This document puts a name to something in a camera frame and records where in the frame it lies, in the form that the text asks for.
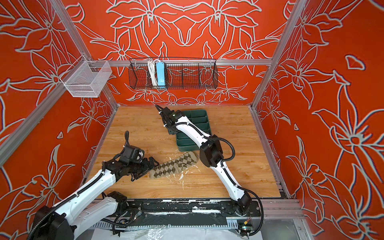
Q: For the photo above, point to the brown argyle sock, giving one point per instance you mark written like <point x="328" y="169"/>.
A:
<point x="175" y="166"/>

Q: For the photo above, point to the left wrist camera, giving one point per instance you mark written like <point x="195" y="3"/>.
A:
<point x="132" y="154"/>

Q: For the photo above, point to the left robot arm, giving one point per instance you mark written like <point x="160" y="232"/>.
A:
<point x="69" y="218"/>

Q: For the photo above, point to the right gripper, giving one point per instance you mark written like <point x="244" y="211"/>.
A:
<point x="170" y="131"/>

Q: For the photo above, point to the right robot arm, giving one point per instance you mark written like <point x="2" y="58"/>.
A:
<point x="215" y="152"/>

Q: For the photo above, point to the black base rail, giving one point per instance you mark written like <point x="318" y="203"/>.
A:
<point x="218" y="207"/>

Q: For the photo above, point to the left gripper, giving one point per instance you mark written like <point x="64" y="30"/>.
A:
<point x="147" y="166"/>

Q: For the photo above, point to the light blue box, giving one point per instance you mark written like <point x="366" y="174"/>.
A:
<point x="161" y="72"/>

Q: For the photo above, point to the black wire wall basket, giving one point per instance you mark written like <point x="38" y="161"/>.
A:
<point x="181" y="74"/>

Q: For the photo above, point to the clear plastic wall bin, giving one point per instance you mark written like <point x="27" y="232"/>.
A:
<point x="85" y="81"/>

